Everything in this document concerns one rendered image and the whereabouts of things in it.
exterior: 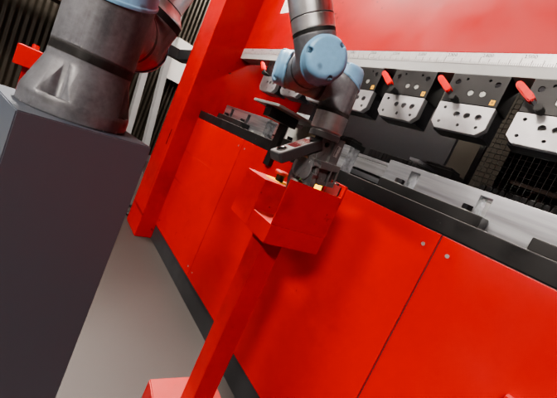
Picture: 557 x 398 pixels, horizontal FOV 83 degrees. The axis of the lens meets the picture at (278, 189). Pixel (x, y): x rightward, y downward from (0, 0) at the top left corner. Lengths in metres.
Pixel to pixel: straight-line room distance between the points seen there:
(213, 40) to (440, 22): 1.25
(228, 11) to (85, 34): 1.59
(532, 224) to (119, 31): 0.89
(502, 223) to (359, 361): 0.49
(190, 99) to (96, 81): 1.48
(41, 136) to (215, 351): 0.64
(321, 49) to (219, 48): 1.53
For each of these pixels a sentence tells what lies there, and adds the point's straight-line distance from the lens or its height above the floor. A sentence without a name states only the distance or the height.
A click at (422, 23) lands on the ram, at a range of 1.26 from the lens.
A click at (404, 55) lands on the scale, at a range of 1.22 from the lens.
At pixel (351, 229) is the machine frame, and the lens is 0.95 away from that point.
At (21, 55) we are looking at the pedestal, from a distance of 2.58.
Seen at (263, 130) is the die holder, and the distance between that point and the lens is 1.61.
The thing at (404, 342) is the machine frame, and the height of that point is 0.57.
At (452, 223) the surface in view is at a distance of 0.83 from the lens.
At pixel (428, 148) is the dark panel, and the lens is 1.65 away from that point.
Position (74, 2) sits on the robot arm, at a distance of 0.57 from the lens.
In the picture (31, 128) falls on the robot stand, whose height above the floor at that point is 0.76.
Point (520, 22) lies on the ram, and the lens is 1.12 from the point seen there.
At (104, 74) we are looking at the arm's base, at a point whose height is 0.85.
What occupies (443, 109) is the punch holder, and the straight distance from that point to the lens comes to 1.05.
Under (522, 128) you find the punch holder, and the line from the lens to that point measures 0.96.
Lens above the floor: 0.86
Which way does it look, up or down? 7 degrees down
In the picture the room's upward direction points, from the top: 24 degrees clockwise
